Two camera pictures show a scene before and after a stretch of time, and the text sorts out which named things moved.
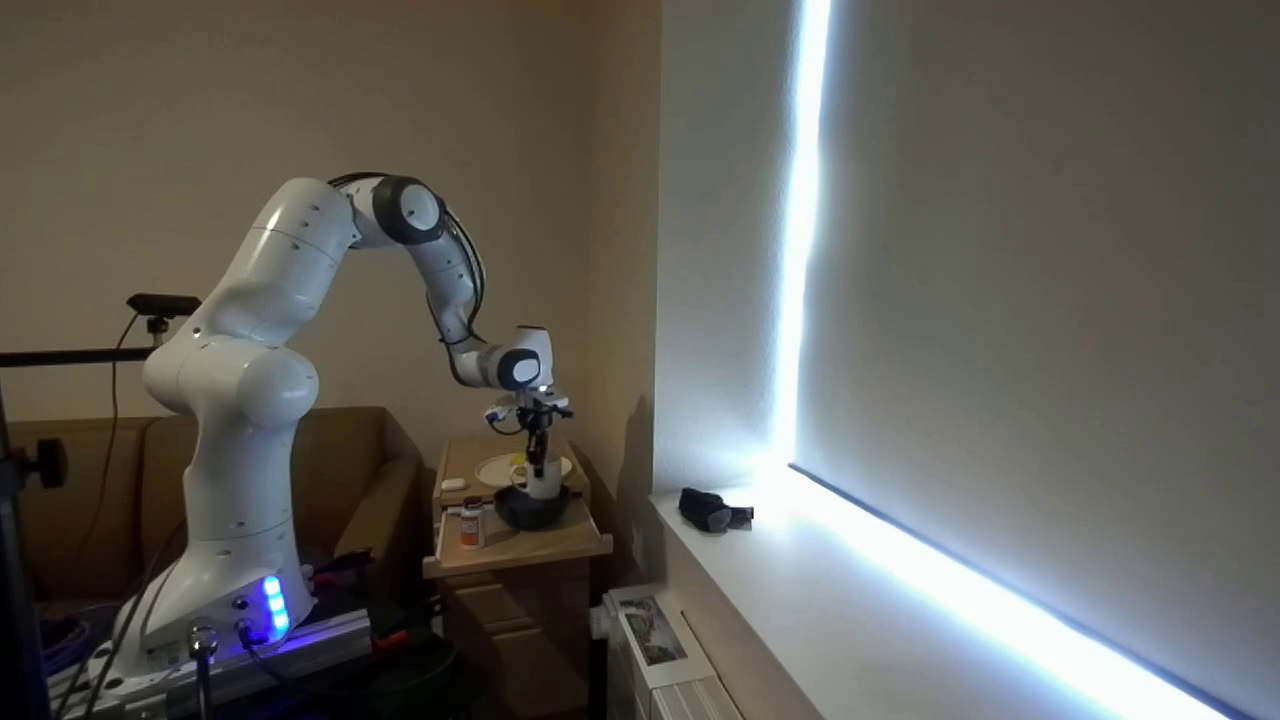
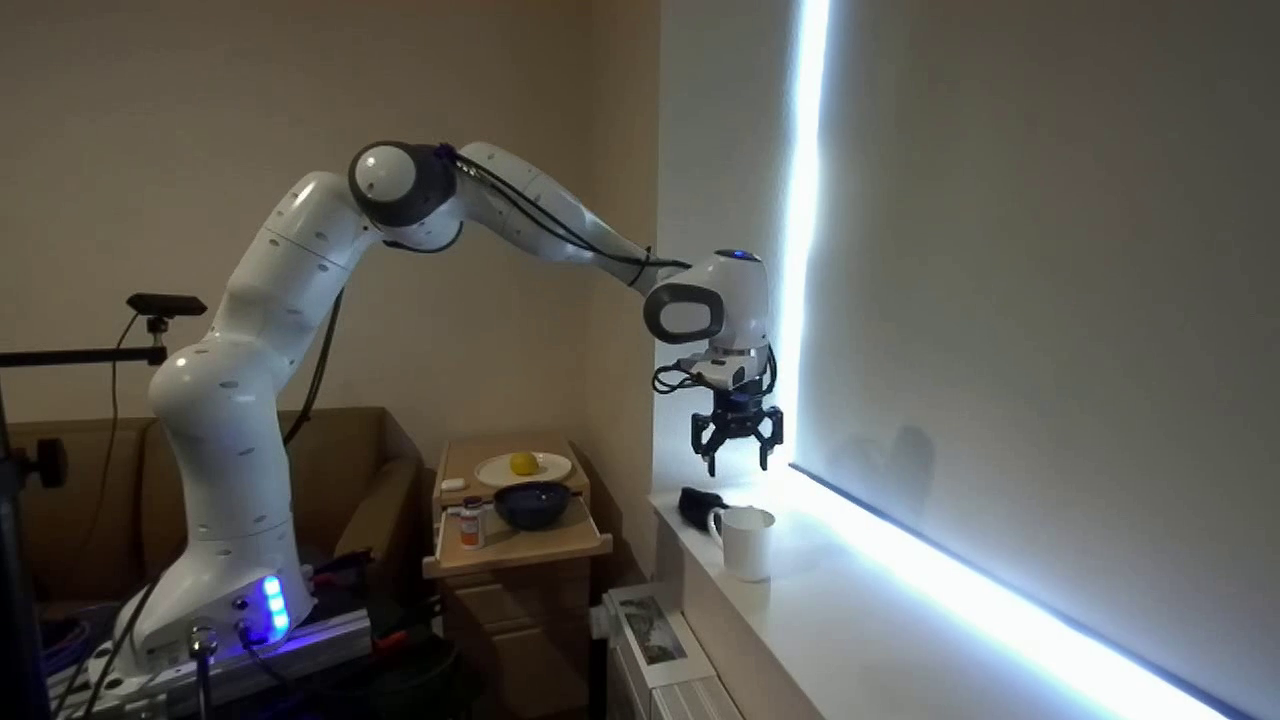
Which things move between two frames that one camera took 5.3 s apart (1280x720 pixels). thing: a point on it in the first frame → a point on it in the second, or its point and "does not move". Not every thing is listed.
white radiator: [655, 658] does not move
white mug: [540, 485] → [747, 532]
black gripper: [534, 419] → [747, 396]
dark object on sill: [706, 508] does not move
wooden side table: [517, 599] does not move
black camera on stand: [163, 308] does not move
